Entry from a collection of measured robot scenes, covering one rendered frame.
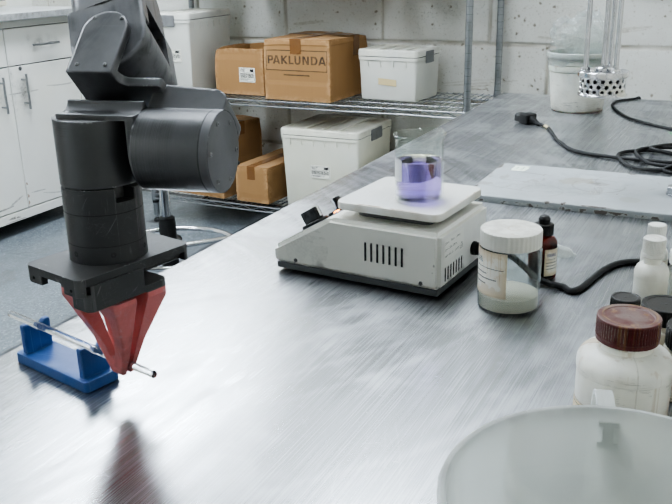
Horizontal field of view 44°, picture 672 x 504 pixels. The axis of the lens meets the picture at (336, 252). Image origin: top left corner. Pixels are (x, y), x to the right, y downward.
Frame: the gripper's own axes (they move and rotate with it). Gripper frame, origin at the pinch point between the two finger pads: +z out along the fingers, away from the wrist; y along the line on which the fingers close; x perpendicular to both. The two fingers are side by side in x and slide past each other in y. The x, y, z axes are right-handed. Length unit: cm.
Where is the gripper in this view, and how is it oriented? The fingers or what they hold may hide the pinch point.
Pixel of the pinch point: (122, 361)
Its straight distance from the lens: 68.7
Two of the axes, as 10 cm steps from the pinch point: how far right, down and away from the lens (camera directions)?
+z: 0.2, 9.4, 3.3
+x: -7.9, -1.9, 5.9
